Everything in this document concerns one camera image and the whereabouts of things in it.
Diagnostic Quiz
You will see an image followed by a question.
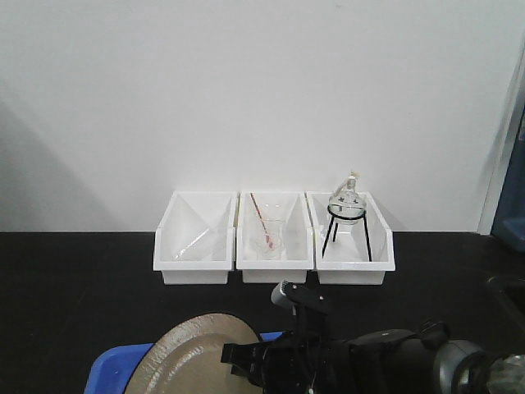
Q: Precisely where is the clear glass beaker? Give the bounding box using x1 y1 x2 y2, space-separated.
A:
254 204 284 260

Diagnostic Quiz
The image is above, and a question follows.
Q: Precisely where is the left white storage bin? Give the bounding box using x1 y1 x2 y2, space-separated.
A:
153 190 238 285

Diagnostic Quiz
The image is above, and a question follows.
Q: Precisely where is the middle white storage bin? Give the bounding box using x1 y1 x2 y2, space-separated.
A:
235 191 314 283

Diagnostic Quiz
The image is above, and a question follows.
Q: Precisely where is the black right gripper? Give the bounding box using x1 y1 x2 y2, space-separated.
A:
221 332 353 393

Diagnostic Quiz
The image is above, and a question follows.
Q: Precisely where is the beige plate with black rim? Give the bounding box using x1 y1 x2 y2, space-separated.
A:
126 313 263 393

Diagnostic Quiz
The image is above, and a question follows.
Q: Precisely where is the right white storage bin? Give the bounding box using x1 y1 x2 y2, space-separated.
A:
306 191 395 285

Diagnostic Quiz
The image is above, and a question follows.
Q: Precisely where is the blue plastic tray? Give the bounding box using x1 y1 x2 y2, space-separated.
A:
84 331 288 394

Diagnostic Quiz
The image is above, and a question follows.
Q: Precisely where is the glass alcohol lamp flask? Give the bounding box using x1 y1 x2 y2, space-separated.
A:
328 172 367 226

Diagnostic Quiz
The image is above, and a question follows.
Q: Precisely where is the red glass thermometer rod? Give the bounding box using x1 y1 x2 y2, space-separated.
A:
249 192 273 250

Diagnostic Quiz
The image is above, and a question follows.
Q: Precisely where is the black metal tripod stand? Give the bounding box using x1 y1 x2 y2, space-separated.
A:
322 205 372 262

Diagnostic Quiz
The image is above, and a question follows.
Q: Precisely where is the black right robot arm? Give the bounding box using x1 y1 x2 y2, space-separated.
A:
221 323 524 393

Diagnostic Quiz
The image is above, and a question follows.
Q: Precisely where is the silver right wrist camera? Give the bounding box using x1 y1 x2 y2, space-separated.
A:
271 280 298 309

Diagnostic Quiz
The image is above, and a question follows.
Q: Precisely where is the blue object at right edge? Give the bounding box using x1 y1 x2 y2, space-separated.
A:
491 112 524 252

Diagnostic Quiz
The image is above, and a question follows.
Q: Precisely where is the clear glass stirring rod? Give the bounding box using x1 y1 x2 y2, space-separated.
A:
173 229 215 261

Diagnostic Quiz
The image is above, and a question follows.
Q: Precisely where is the white storage bin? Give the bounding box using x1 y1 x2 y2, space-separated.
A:
153 190 238 285
235 191 314 283
306 191 395 285

